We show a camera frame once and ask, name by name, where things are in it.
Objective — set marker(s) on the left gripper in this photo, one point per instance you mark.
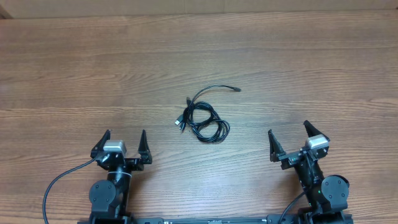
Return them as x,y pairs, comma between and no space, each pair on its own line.
136,165

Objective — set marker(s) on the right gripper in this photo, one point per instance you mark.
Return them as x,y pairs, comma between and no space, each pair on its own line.
290,158

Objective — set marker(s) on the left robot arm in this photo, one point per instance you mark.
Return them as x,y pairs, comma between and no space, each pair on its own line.
109,197

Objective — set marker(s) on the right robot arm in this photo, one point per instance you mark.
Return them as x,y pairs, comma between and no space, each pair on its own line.
323,198

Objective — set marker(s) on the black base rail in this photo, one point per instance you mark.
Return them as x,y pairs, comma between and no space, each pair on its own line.
214,221

